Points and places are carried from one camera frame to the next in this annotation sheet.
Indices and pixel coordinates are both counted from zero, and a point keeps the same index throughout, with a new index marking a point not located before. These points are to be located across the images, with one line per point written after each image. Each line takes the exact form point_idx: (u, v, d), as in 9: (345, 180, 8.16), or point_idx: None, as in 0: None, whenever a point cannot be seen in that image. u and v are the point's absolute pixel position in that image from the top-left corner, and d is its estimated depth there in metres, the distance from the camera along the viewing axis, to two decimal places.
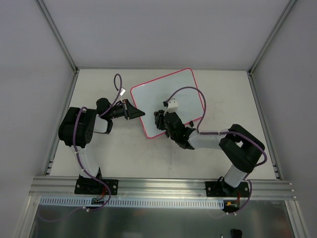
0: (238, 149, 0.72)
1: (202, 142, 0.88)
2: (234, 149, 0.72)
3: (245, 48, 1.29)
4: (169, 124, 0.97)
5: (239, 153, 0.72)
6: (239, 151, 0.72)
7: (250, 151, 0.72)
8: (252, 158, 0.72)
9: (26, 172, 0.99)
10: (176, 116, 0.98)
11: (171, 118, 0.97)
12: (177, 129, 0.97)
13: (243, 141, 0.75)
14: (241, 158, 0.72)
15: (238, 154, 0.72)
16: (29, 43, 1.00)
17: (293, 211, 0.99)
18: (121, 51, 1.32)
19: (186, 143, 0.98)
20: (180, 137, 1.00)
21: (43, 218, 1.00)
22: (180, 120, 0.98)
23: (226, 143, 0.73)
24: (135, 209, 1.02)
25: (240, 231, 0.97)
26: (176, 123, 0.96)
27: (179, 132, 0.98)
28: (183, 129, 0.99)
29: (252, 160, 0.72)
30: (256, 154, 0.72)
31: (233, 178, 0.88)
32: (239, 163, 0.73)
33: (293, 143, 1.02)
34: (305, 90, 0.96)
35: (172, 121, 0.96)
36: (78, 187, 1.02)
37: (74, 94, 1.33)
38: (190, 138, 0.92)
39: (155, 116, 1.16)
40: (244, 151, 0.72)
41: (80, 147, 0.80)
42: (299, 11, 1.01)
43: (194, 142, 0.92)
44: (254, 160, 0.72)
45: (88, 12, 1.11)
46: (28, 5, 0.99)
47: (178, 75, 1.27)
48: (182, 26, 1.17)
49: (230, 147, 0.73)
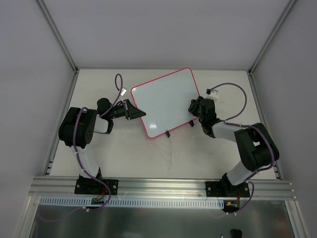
0: (250, 145, 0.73)
1: (223, 131, 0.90)
2: (245, 142, 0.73)
3: (245, 48, 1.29)
4: (203, 106, 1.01)
5: (249, 148, 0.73)
6: (250, 146, 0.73)
7: (260, 152, 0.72)
8: (259, 158, 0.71)
9: (26, 172, 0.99)
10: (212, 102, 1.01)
11: (206, 102, 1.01)
12: (207, 114, 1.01)
13: (260, 142, 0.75)
14: (248, 153, 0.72)
15: (247, 148, 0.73)
16: (29, 43, 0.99)
17: (293, 211, 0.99)
18: (121, 51, 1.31)
19: (209, 129, 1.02)
20: (206, 123, 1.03)
21: (43, 218, 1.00)
22: (214, 107, 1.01)
23: (241, 133, 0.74)
24: (134, 209, 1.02)
25: (240, 231, 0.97)
26: (208, 108, 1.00)
27: (208, 117, 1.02)
28: (213, 117, 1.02)
29: (258, 160, 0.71)
30: (266, 158, 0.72)
31: (234, 176, 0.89)
32: (244, 157, 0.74)
33: (293, 142, 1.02)
34: (305, 90, 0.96)
35: (206, 105, 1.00)
36: (78, 187, 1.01)
37: (74, 94, 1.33)
38: (216, 124, 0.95)
39: (190, 103, 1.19)
40: (255, 149, 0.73)
41: (80, 147, 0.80)
42: (299, 11, 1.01)
43: (217, 129, 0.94)
44: (261, 162, 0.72)
45: (89, 12, 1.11)
46: (28, 5, 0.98)
47: (178, 75, 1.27)
48: (182, 26, 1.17)
49: (243, 138, 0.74)
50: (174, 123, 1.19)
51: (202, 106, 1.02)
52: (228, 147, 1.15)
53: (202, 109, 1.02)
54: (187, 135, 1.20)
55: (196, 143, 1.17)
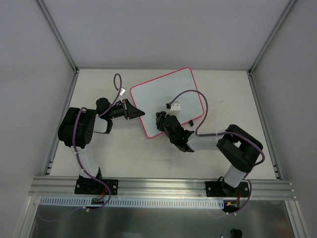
0: (236, 150, 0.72)
1: (200, 143, 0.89)
2: (232, 149, 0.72)
3: (245, 48, 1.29)
4: (168, 127, 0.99)
5: (237, 152, 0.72)
6: (237, 150, 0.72)
7: (246, 151, 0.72)
8: (249, 157, 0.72)
9: (26, 173, 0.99)
10: (174, 120, 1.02)
11: (169, 122, 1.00)
12: (176, 133, 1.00)
13: (241, 141, 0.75)
14: (239, 157, 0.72)
15: (236, 154, 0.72)
16: (29, 43, 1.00)
17: (293, 211, 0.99)
18: (121, 51, 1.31)
19: (185, 146, 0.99)
20: (179, 141, 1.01)
21: (44, 217, 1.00)
22: (178, 123, 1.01)
23: (224, 144, 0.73)
24: (134, 209, 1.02)
25: (240, 231, 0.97)
26: (174, 127, 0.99)
27: (178, 135, 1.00)
28: (182, 132, 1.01)
29: (249, 160, 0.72)
30: (254, 154, 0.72)
31: (233, 177, 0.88)
32: (237, 162, 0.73)
33: (293, 142, 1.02)
34: (305, 90, 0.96)
35: (171, 125, 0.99)
36: (78, 187, 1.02)
37: (74, 94, 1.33)
38: (188, 140, 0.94)
39: (156, 117, 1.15)
40: (242, 151, 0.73)
41: (80, 147, 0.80)
42: (300, 10, 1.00)
43: (193, 144, 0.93)
44: (252, 159, 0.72)
45: (88, 12, 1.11)
46: (28, 5, 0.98)
47: (178, 75, 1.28)
48: (182, 26, 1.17)
49: (227, 146, 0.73)
50: None
51: (167, 127, 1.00)
52: None
53: (168, 130, 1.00)
54: None
55: None
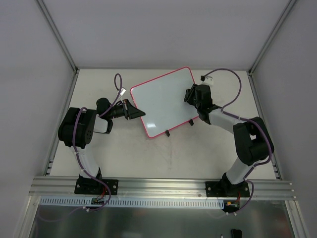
0: (247, 139, 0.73)
1: (220, 120, 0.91)
2: (243, 136, 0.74)
3: (245, 48, 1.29)
4: (198, 92, 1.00)
5: (246, 142, 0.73)
6: (247, 141, 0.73)
7: (256, 145, 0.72)
8: (255, 152, 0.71)
9: (26, 173, 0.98)
10: (208, 88, 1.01)
11: (202, 88, 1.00)
12: (204, 99, 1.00)
13: (257, 135, 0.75)
14: (245, 148, 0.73)
15: (244, 142, 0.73)
16: (29, 43, 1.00)
17: (293, 211, 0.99)
18: (121, 51, 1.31)
19: (205, 115, 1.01)
20: (202, 109, 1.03)
21: (44, 217, 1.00)
22: (209, 92, 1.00)
23: (240, 127, 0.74)
24: (134, 209, 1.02)
25: (240, 232, 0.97)
26: (204, 93, 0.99)
27: (205, 102, 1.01)
28: (209, 103, 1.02)
29: (255, 154, 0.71)
30: (262, 151, 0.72)
31: (234, 174, 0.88)
32: (241, 150, 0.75)
33: (294, 142, 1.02)
34: (306, 90, 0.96)
35: (202, 90, 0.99)
36: (78, 187, 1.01)
37: (73, 94, 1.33)
38: (212, 112, 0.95)
39: (186, 92, 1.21)
40: (252, 144, 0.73)
41: (80, 147, 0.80)
42: (299, 11, 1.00)
43: (214, 117, 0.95)
44: (257, 155, 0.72)
45: (88, 13, 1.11)
46: (28, 5, 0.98)
47: (178, 74, 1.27)
48: (182, 26, 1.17)
49: (240, 132, 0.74)
50: (174, 123, 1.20)
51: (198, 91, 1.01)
52: (228, 146, 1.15)
53: (197, 95, 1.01)
54: (187, 134, 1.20)
55: (196, 142, 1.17)
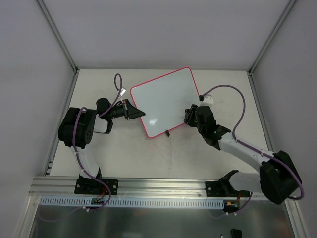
0: (278, 181, 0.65)
1: (233, 149, 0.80)
2: (274, 178, 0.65)
3: (245, 48, 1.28)
4: (200, 115, 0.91)
5: (278, 185, 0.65)
6: (278, 182, 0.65)
7: (288, 185, 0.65)
8: (287, 192, 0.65)
9: (26, 173, 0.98)
10: (209, 109, 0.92)
11: (202, 110, 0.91)
12: (207, 122, 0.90)
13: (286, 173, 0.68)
14: (277, 189, 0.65)
15: (275, 184, 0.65)
16: (29, 43, 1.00)
17: (293, 211, 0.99)
18: (121, 51, 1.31)
19: (213, 139, 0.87)
20: (208, 133, 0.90)
21: (44, 217, 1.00)
22: (212, 114, 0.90)
23: (269, 169, 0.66)
24: (134, 208, 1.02)
25: (240, 232, 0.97)
26: (206, 115, 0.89)
27: (209, 126, 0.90)
28: (214, 126, 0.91)
29: (286, 195, 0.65)
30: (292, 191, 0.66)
31: (240, 185, 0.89)
32: (270, 190, 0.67)
33: (294, 142, 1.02)
34: (306, 90, 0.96)
35: (203, 113, 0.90)
36: (78, 187, 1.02)
37: (74, 94, 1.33)
38: (221, 140, 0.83)
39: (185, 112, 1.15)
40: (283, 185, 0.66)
41: (80, 147, 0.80)
42: (299, 11, 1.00)
43: (225, 146, 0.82)
44: (289, 195, 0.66)
45: (88, 12, 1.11)
46: (27, 5, 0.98)
47: (178, 74, 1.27)
48: (182, 26, 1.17)
49: (270, 173, 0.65)
50: (174, 122, 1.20)
51: (199, 115, 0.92)
52: None
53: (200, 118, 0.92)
54: (187, 134, 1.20)
55: (196, 143, 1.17)
